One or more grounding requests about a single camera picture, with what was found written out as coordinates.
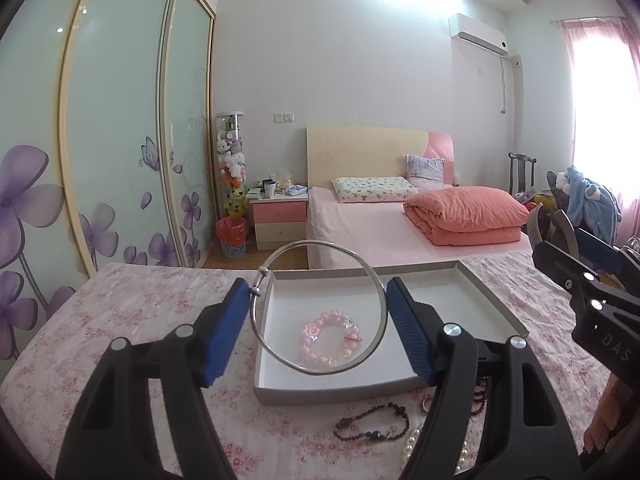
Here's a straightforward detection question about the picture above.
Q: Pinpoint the red lined waste basket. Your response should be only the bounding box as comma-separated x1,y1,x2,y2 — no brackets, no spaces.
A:
215,216,248,259

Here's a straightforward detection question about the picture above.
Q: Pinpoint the dark red bead necklace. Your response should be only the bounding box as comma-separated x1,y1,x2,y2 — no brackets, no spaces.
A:
472,374,494,418

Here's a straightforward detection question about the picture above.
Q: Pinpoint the beige pink headboard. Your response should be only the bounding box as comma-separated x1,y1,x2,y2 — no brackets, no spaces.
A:
306,126,454,188

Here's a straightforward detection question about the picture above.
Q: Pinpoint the grey shallow cardboard tray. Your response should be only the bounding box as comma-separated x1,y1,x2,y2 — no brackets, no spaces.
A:
252,259,531,408

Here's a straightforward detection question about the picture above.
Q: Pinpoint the white air conditioner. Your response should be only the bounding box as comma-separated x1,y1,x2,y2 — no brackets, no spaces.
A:
448,14,509,56

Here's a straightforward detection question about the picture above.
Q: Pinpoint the blue plush garment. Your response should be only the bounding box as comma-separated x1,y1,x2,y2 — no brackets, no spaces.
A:
550,166,622,245

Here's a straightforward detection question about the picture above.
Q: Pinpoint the pink bed mattress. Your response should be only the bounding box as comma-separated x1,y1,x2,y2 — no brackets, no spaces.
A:
306,188,530,266

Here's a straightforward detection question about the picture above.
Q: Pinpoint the white mug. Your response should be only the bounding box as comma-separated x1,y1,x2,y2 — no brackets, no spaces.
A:
264,181,276,198

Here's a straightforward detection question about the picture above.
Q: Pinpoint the folded salmon duvet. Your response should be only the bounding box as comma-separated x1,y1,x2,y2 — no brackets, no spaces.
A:
404,186,529,246

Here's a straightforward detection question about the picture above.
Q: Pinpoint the floral pink bed sheet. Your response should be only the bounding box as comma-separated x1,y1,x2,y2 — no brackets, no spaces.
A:
0,249,626,480

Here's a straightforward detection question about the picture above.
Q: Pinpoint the thin silver bangle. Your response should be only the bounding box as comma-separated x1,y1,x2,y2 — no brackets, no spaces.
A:
250,240,388,376

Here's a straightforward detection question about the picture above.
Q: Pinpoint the small purple print pillow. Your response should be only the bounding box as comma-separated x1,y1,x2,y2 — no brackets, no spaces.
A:
406,155,445,183

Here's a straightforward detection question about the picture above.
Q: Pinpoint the floral white pillow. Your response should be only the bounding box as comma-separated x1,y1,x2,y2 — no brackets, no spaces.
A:
332,177,420,204

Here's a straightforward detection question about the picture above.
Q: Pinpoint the right hand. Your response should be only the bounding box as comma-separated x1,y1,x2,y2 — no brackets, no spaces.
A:
584,373,634,454

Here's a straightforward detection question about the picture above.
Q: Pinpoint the wide silver cuff bangle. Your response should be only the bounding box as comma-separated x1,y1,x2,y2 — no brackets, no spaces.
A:
526,204,579,259

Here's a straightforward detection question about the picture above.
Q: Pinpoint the black bead bracelet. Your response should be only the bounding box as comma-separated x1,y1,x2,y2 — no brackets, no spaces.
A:
332,401,410,443

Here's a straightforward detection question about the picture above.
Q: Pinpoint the dark wooden chair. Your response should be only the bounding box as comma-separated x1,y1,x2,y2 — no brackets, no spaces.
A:
508,152,537,197

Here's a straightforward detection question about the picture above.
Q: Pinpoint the pink bedside table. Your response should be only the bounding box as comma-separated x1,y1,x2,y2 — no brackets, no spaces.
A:
250,194,308,252

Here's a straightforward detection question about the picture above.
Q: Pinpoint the pink curtain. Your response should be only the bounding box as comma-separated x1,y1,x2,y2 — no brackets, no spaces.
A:
560,16,640,212

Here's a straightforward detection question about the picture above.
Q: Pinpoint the pink bead bracelet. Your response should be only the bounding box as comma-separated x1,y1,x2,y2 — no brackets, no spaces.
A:
298,310,365,366

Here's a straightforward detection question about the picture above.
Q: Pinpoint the white pearl bracelet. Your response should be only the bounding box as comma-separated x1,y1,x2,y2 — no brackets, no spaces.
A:
399,424,469,476

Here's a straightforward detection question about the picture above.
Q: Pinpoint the clear tube of plush toys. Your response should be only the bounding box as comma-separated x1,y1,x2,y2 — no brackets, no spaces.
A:
215,112,247,218

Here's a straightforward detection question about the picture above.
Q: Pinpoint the sliding wardrobe with flowers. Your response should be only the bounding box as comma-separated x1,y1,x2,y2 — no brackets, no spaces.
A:
1,0,216,367

